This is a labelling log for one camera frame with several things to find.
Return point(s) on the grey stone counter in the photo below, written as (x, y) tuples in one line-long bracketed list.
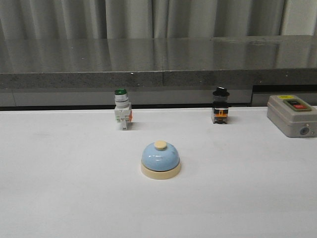
[(173, 72)]

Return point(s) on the black selector knob switch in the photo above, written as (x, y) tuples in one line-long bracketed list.
[(220, 105)]

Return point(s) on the grey curtain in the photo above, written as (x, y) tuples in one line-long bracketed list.
[(136, 19)]

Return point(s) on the green pushbutton switch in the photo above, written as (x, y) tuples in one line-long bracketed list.
[(123, 108)]

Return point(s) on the light blue desk bell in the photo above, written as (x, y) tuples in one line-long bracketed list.
[(160, 160)]

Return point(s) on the grey on-off switch box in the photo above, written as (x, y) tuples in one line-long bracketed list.
[(292, 115)]

